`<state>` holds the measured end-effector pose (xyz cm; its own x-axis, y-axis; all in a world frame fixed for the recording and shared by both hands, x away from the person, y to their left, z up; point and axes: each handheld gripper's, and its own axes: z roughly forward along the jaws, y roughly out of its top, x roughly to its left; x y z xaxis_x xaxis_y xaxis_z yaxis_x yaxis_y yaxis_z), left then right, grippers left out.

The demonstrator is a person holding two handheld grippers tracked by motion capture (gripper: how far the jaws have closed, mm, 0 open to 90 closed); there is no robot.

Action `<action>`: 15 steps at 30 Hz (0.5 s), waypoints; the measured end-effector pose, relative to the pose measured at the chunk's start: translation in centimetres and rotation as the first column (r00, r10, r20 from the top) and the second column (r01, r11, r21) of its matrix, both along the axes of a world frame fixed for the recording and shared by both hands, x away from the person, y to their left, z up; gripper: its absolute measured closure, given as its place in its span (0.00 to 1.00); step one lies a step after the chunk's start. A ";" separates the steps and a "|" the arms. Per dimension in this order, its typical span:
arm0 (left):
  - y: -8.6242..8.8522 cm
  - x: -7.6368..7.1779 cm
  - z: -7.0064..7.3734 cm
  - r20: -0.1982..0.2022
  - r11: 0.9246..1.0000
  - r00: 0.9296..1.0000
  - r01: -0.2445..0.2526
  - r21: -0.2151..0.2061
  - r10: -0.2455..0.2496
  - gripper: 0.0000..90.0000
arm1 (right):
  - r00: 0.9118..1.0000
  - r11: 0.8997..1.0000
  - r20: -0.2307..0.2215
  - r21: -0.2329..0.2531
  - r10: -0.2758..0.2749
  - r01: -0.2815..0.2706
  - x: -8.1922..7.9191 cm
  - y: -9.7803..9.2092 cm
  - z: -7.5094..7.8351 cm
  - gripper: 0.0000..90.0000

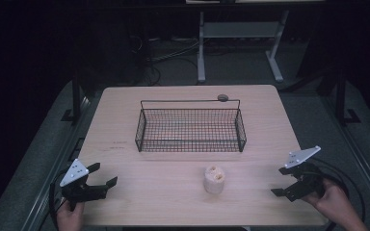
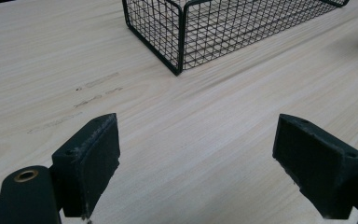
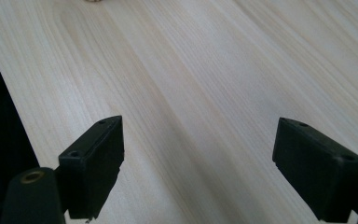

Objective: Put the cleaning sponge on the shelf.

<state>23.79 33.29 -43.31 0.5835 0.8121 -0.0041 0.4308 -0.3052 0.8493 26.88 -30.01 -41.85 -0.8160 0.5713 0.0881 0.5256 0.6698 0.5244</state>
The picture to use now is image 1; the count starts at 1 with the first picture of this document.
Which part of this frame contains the black metal post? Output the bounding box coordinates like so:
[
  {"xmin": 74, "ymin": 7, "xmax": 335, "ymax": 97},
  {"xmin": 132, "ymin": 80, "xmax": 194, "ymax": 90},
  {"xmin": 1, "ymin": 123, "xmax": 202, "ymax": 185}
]
[
  {"xmin": 333, "ymin": 68, "xmax": 362, "ymax": 127},
  {"xmin": 61, "ymin": 71, "xmax": 84, "ymax": 123}
]

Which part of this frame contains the aluminium frame rail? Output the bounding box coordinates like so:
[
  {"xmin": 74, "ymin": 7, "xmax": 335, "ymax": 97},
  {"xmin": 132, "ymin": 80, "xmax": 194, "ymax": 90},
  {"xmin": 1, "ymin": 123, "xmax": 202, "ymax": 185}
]
[
  {"xmin": 320, "ymin": 94, "xmax": 370, "ymax": 222},
  {"xmin": 20, "ymin": 95, "xmax": 93, "ymax": 231}
]

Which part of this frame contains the person's right hand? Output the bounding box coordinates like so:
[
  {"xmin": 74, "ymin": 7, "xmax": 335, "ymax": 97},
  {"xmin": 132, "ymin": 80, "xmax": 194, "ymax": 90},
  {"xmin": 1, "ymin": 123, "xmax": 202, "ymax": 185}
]
[{"xmin": 301, "ymin": 177, "xmax": 352, "ymax": 223}]

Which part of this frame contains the white metal desk frame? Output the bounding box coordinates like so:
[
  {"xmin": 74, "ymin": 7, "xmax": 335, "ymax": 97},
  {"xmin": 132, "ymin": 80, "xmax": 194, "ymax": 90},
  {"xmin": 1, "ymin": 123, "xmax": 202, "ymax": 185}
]
[{"xmin": 197, "ymin": 9, "xmax": 291, "ymax": 85}]

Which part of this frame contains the black wire basket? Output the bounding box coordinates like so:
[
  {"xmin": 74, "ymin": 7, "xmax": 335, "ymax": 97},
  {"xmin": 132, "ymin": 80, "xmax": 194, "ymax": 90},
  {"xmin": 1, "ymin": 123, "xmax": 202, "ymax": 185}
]
[{"xmin": 134, "ymin": 98, "xmax": 248, "ymax": 154}]

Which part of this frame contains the person's left hand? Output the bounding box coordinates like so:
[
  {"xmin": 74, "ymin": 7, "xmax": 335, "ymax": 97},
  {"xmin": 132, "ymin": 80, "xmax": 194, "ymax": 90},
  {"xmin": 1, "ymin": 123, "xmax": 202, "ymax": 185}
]
[{"xmin": 56, "ymin": 200, "xmax": 86, "ymax": 231}]

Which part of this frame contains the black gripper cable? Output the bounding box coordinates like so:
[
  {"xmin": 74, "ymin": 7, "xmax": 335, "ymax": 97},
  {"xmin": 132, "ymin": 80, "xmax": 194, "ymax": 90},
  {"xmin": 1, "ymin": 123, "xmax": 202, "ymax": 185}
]
[
  {"xmin": 47, "ymin": 168, "xmax": 67, "ymax": 231},
  {"xmin": 309, "ymin": 156, "xmax": 367, "ymax": 231}
]

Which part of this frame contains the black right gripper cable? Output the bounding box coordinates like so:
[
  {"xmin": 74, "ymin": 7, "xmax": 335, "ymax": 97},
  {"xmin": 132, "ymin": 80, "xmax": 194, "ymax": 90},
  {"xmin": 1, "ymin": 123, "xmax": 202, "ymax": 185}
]
[{"xmin": 309, "ymin": 156, "xmax": 367, "ymax": 231}]

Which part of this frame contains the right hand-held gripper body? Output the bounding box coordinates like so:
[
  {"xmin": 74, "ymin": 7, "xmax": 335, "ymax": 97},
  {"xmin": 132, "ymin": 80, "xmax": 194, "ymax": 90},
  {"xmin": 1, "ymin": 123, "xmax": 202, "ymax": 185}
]
[{"xmin": 283, "ymin": 145, "xmax": 326, "ymax": 203}]

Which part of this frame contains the bundle of floor cables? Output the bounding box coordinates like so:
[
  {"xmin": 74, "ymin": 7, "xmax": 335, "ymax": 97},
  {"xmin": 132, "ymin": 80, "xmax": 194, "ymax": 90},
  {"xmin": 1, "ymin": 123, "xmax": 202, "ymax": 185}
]
[{"xmin": 128, "ymin": 34, "xmax": 204, "ymax": 87}]

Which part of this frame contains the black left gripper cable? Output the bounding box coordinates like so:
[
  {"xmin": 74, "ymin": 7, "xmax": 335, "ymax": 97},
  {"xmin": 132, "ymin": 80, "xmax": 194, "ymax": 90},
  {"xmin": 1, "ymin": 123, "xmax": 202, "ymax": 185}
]
[{"xmin": 47, "ymin": 168, "xmax": 67, "ymax": 231}]

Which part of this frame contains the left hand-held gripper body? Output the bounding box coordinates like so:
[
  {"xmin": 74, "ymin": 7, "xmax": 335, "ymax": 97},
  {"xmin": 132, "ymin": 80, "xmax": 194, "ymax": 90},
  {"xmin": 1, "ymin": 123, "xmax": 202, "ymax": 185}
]
[{"xmin": 59, "ymin": 158, "xmax": 108, "ymax": 212}]

